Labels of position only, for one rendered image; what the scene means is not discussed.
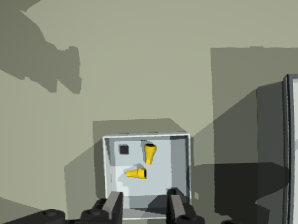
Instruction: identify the yellow wire connector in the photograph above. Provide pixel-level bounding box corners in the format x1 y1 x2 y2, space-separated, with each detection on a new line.
126 168 146 179
144 143 156 164

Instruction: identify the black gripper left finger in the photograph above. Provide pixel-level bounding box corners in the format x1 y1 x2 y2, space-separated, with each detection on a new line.
3 191 123 224

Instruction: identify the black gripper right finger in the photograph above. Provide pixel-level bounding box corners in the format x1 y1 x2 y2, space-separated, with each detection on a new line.
166 195 247 224

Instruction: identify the open grey metal box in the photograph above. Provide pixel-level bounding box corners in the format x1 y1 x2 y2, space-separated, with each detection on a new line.
103 131 191 220

